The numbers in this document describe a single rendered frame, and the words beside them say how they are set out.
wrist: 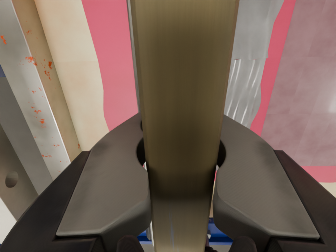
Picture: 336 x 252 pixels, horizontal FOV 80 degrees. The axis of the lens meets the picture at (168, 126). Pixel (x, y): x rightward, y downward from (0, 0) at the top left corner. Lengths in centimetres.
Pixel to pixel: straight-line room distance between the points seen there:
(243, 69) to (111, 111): 18
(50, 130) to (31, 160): 167
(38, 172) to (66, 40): 180
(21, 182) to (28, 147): 153
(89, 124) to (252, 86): 23
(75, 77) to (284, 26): 25
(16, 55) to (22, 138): 159
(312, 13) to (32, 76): 31
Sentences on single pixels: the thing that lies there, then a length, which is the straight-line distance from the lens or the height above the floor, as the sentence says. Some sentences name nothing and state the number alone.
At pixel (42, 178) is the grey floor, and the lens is 207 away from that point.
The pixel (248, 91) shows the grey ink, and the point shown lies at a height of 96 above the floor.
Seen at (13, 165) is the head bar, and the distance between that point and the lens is 34.
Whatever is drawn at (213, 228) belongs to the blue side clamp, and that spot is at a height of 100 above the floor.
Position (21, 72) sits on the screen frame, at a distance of 27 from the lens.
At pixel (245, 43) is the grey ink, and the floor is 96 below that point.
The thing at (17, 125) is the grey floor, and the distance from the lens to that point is 179.
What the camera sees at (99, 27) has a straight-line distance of 26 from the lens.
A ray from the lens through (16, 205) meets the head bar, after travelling 36.
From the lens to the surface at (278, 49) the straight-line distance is 28.
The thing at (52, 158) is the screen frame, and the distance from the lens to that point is 33.
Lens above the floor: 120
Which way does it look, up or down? 58 degrees down
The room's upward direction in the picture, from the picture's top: 177 degrees counter-clockwise
